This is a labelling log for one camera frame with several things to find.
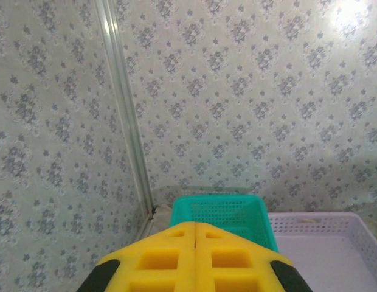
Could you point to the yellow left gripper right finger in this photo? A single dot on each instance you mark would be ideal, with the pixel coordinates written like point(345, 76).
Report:
point(234, 258)

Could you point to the lilac plastic basket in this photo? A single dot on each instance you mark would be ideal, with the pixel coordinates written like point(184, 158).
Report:
point(322, 258)

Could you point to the aluminium side rail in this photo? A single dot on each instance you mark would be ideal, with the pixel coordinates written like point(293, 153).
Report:
point(147, 226)

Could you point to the teal plastic basket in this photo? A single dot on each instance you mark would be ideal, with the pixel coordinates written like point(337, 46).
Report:
point(219, 213)

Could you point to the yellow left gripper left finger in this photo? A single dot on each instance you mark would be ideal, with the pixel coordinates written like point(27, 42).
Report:
point(158, 258)

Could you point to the aluminium corner post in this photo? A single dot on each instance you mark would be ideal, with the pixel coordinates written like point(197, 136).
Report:
point(123, 91)

